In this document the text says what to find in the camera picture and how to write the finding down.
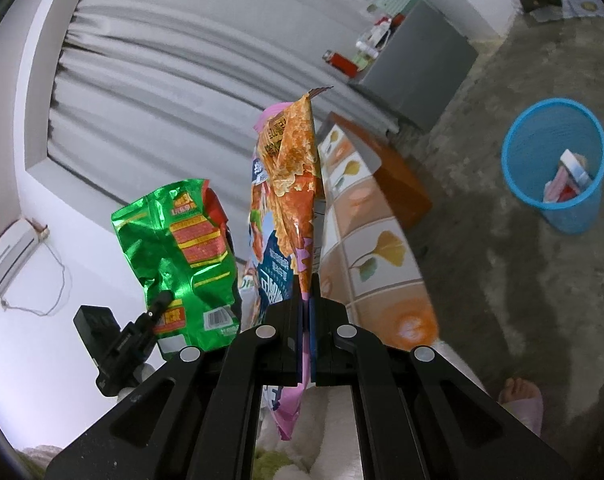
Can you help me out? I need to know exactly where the white plush cloth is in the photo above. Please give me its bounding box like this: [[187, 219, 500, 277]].
[[254, 385, 364, 480]]

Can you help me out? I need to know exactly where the white air conditioner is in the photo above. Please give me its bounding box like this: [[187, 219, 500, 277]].
[[0, 217, 51, 310]]

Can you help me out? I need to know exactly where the red thermos bottle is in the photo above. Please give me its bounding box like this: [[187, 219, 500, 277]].
[[322, 49, 358, 75]]

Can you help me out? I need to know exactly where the small white bottle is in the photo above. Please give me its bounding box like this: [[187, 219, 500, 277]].
[[356, 30, 384, 54]]

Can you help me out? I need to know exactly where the small white box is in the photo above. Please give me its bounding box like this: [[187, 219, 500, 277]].
[[559, 148, 594, 189]]

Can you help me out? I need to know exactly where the grey cabinet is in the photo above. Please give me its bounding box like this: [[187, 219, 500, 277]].
[[346, 0, 493, 134]]

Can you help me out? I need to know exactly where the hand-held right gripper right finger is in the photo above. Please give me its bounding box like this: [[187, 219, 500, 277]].
[[309, 280, 574, 480]]

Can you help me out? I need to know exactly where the purple orange snack packet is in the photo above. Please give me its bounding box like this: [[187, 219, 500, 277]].
[[246, 86, 335, 442]]

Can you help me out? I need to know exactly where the thin power cable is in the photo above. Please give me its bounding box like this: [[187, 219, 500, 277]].
[[1, 224, 69, 317]]

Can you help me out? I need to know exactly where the person's foot in pink slipper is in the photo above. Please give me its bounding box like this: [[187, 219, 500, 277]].
[[496, 377, 545, 437]]

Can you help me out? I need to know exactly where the pink packet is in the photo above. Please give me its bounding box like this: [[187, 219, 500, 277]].
[[544, 167, 581, 204]]

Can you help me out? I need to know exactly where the green foil packet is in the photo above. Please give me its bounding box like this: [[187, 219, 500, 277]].
[[110, 178, 242, 361]]

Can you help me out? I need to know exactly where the blue mesh wastebasket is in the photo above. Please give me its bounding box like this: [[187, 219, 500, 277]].
[[500, 98, 604, 235]]

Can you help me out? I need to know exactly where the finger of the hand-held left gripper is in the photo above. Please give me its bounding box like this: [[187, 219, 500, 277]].
[[142, 289, 176, 337]]

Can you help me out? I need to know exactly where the leaf print table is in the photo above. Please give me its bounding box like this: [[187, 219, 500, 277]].
[[314, 112, 441, 347]]

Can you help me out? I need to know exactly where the white curtain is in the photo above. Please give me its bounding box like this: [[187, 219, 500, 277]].
[[46, 0, 399, 263]]

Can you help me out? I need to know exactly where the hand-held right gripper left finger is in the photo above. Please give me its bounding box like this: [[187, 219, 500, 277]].
[[44, 284, 304, 480]]

